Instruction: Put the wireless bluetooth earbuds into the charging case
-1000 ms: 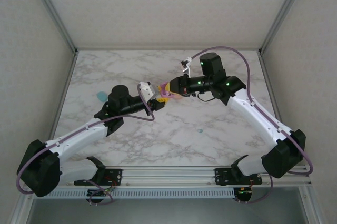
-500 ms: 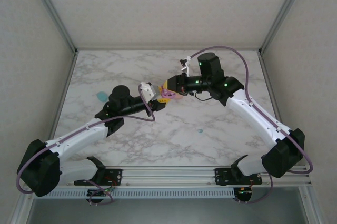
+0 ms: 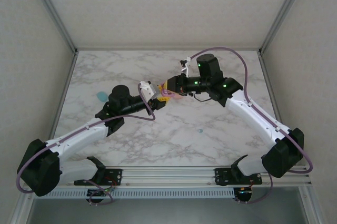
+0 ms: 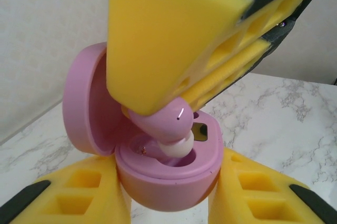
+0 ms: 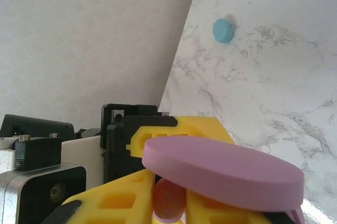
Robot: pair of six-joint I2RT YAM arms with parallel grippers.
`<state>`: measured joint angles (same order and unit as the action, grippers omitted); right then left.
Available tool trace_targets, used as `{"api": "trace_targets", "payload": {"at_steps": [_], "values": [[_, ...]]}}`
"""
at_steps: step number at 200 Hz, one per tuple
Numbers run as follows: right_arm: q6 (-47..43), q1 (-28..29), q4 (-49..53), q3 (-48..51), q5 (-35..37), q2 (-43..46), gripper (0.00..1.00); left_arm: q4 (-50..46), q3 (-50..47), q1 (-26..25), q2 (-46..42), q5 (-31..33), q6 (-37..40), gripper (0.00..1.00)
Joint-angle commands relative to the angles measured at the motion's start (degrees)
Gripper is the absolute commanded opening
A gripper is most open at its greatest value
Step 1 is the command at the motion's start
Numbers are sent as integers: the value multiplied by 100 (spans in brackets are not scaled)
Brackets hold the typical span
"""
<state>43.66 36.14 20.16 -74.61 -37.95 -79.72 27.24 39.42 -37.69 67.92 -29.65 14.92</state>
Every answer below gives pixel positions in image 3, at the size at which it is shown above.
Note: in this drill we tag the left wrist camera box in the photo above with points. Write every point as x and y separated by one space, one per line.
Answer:
151 92

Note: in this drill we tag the aluminium lower frame bar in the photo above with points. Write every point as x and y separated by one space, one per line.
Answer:
312 205
22 208

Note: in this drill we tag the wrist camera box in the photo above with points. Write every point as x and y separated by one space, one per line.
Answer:
151 92
182 63

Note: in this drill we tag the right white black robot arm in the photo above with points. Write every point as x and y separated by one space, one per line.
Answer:
252 113

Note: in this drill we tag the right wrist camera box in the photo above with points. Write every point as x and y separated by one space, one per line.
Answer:
182 63

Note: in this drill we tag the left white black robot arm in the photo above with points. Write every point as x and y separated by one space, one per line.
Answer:
79 134

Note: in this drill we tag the small black controller board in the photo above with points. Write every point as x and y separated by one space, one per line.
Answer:
243 191
98 193

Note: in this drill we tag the grooved aluminium base rail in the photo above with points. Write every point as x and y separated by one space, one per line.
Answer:
168 175

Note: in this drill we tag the blue earbud charging case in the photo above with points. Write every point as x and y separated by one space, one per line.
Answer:
100 96

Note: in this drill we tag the aluminium frame post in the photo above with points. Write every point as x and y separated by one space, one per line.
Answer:
283 11
54 11

